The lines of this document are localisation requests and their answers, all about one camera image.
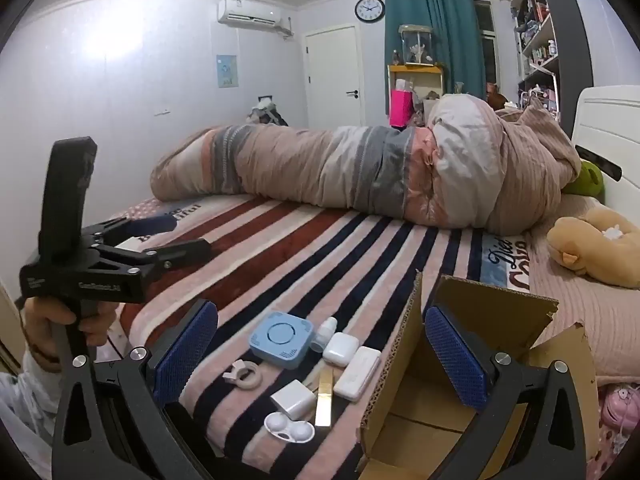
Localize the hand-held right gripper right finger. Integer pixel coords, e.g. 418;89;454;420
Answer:
424;305;587;480

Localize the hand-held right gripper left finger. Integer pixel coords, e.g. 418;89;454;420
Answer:
50;299;266;480

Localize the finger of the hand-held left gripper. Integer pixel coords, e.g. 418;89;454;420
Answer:
97;238;212;286
82;214;179;247

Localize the person's left forearm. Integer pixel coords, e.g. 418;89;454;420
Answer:
0;350;63;466

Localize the person's left hand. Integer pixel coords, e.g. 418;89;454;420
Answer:
22;297;119;362

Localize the cardboard box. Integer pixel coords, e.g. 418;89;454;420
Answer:
357;271;601;480

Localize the blue square device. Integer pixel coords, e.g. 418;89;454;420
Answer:
248;311;315;368

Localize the white rectangular case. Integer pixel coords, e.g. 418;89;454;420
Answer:
333;346;381;402

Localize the white earbuds case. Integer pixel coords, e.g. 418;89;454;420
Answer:
322;332;360;366

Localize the white charger cube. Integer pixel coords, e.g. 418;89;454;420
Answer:
270;379;316;418

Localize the white contact lens case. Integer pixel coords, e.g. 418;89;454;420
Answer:
263;411;316;444

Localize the small white bottle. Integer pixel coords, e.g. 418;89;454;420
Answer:
311;318;337;354

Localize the gold flat bar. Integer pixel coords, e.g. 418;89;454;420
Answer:
315;367;335;429

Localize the striped blanket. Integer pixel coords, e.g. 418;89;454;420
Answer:
95;194;532;480

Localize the pink bed sheet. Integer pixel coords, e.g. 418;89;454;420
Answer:
525;194;640;383

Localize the pink cartoon pillow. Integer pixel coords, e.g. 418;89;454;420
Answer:
600;382;640;442

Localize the tan plush toy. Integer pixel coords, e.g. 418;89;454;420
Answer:
546;207;640;289

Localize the rolled pink grey duvet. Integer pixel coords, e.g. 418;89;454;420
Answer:
150;94;583;237

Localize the green plush toy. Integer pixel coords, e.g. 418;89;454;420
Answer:
562;159;606;198

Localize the white door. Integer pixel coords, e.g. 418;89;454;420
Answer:
303;25;364;129

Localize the white air conditioner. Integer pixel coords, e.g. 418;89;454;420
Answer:
216;0;282;28

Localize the pink bag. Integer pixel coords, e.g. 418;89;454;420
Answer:
390;88;414;129

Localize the white headboard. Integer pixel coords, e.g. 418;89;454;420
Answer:
570;82;640;211

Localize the yellow table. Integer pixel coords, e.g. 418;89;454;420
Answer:
387;63;445;112

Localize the teal curtain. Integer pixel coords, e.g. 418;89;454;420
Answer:
383;0;487;117

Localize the glass display tank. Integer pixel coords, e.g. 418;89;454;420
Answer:
399;24;435;65

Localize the dark bookshelf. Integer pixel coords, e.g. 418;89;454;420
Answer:
511;0;584;127

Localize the blue wall poster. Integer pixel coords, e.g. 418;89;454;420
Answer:
216;53;238;88

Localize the round wall clock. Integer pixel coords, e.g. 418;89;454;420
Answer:
355;0;385;24

